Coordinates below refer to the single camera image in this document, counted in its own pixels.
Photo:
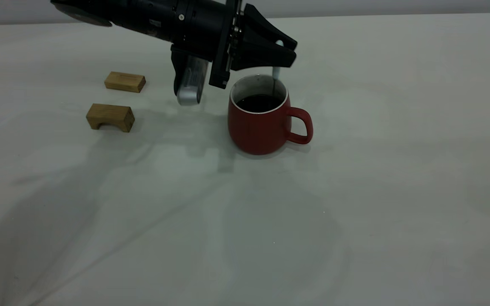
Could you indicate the arched wooden block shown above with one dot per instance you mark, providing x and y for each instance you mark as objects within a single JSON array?
[{"x": 111, "y": 114}]

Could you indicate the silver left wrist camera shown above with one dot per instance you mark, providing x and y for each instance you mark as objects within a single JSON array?
[{"x": 190, "y": 87}]

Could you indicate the flat wooden block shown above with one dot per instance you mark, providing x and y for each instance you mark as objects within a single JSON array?
[{"x": 125, "y": 81}]

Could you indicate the dark coffee liquid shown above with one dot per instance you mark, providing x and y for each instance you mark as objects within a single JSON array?
[{"x": 257, "y": 103}]

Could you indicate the red ceramic cup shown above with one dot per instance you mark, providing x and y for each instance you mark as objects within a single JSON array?
[{"x": 257, "y": 131}]

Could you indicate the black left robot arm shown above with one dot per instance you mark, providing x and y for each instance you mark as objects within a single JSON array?
[{"x": 130, "y": 15}]

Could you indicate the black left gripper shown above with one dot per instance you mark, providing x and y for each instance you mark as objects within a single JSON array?
[{"x": 202, "y": 29}]

